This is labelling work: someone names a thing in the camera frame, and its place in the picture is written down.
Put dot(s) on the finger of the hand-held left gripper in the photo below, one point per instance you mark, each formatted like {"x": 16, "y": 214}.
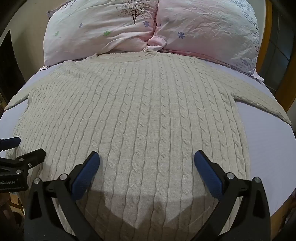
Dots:
{"x": 10, "y": 140}
{"x": 32, "y": 157}

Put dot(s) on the white bed sheet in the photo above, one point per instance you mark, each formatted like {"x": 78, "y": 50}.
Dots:
{"x": 268, "y": 139}

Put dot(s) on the right floral pink pillow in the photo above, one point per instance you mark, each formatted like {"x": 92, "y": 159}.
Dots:
{"x": 150, "y": 30}

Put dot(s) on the wooden bed frame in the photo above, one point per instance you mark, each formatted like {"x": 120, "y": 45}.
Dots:
{"x": 278, "y": 58}

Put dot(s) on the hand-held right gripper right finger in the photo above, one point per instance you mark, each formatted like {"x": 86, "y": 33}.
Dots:
{"x": 209, "y": 174}

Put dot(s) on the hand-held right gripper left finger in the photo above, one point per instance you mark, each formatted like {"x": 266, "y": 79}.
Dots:
{"x": 84, "y": 176}

